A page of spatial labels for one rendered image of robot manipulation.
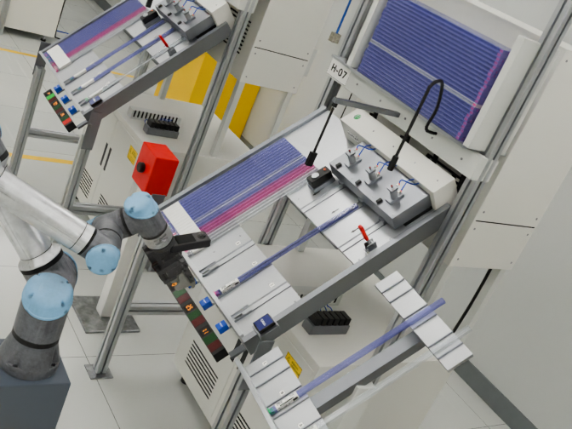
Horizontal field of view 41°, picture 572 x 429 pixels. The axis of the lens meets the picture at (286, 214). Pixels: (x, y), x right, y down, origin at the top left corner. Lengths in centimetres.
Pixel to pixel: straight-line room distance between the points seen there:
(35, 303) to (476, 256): 133
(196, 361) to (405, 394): 78
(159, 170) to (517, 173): 130
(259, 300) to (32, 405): 66
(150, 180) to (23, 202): 116
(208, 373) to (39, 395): 95
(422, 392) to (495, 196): 81
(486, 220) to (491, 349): 165
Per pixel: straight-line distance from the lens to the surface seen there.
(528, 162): 237
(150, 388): 298
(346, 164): 235
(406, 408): 278
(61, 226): 180
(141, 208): 189
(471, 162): 216
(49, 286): 192
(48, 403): 204
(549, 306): 375
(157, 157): 285
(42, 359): 197
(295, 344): 240
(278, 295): 215
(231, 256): 230
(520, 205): 246
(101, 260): 181
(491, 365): 396
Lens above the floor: 181
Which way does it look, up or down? 22 degrees down
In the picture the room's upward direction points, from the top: 24 degrees clockwise
